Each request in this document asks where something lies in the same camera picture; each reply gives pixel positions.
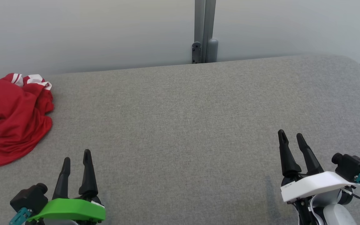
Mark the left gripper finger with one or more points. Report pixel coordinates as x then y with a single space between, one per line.
62 184
88 178

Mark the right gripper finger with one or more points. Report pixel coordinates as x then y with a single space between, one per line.
311 162
287 162

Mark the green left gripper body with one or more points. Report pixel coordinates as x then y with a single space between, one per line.
73 209

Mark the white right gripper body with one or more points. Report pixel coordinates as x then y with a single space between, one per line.
314 186

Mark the red garment with thin stripes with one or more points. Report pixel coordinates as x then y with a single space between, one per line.
11 118

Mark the grey fabric sofa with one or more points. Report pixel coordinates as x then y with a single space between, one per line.
180 125

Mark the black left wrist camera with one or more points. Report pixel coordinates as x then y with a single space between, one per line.
28 198

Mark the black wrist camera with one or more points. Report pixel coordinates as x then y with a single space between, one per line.
28 198
352 167

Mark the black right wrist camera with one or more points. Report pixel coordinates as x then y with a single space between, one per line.
352 167

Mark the teal left camera connector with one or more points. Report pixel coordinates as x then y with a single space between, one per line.
20 216

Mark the grey cylindrical post cap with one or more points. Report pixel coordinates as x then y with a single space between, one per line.
212 50

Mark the dark metal post bracket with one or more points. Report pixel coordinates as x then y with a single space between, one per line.
196 53

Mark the grey metal post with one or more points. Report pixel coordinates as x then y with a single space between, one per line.
204 22

